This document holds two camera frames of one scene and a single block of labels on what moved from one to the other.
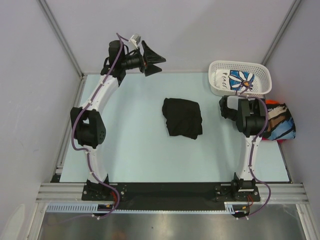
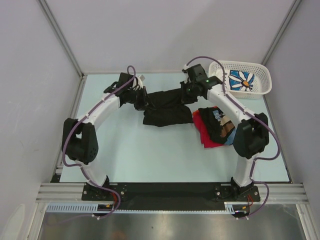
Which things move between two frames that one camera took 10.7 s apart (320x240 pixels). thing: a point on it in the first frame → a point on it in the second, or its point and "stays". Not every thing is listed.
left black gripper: [149, 57] → [145, 99]
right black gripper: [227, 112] → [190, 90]
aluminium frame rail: [270, 192] stays
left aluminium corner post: [49, 12] stays
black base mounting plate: [167, 195] stays
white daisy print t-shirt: [234, 80] stays
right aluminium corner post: [280, 32] stays
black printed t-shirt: [183, 117] → [166, 107]
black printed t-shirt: [280, 123] → [220, 126]
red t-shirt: [280, 141] → [205, 137]
